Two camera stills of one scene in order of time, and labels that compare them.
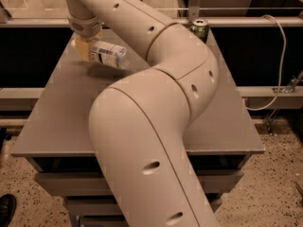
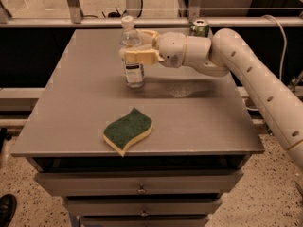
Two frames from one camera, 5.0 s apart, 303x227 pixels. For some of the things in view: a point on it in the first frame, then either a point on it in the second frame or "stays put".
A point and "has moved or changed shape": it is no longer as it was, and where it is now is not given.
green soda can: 201,27 stays put
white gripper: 85,26 to 171,49
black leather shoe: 8,208 stays put
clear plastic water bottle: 109,54 has moved or changed shape
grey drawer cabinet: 56,141 stays put
